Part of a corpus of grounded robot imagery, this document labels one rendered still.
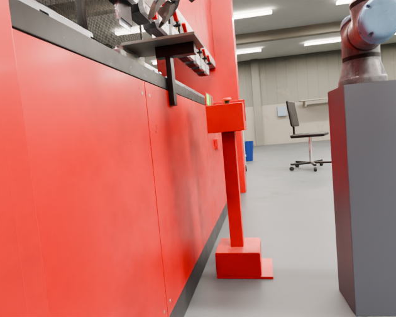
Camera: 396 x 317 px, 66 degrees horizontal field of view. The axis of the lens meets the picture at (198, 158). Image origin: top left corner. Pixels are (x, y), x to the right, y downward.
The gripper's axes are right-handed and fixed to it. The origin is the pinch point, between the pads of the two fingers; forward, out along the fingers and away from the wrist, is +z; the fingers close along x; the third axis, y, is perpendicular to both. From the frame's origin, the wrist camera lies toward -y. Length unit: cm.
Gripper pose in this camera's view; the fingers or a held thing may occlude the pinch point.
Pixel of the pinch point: (157, 21)
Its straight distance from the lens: 114.7
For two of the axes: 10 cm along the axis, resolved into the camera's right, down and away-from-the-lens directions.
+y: -7.4, -5.4, 3.9
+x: -4.4, -0.5, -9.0
